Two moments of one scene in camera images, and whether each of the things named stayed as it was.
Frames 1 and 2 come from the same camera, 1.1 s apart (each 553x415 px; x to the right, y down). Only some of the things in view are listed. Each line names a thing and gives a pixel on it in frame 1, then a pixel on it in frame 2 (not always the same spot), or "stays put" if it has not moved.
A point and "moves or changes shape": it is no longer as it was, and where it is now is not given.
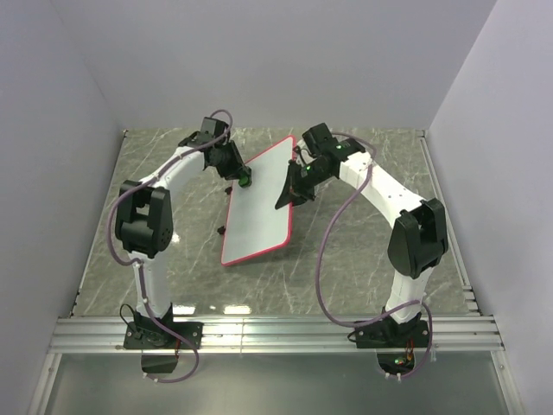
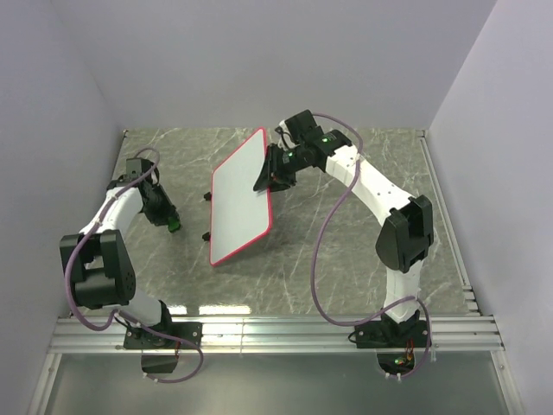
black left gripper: x=237 y=169 -> x=168 y=209
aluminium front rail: x=441 y=334 stays put
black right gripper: x=292 y=193 -> x=271 y=169
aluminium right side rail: x=468 y=293 stays put
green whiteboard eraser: x=245 y=181 moves or changes shape
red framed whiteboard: x=252 y=225 moves or changes shape
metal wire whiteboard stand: x=221 y=230 -> x=206 y=237
